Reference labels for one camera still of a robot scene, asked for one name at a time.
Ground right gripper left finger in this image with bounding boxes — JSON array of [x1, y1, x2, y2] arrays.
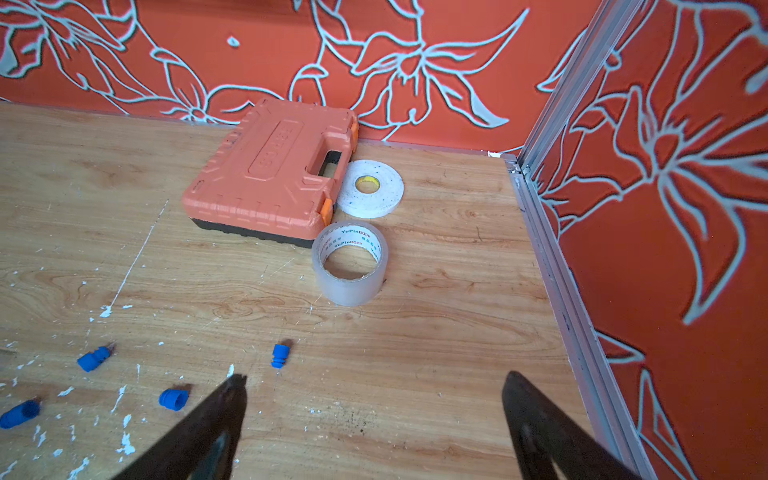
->
[[115, 374, 248, 479]]

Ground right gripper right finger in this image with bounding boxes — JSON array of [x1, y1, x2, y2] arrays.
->
[[501, 371, 638, 479]]

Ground blue stopper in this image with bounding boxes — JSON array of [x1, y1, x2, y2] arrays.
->
[[0, 400, 40, 430], [77, 346, 114, 373], [271, 343, 291, 369], [158, 388, 189, 411]]

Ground clear tape roll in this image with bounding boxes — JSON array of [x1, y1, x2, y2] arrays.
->
[[311, 221, 389, 307]]

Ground orange tool case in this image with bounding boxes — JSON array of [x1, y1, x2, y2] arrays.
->
[[181, 98, 359, 247]]

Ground white tape roll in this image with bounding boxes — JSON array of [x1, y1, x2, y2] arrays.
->
[[337, 159, 405, 219]]

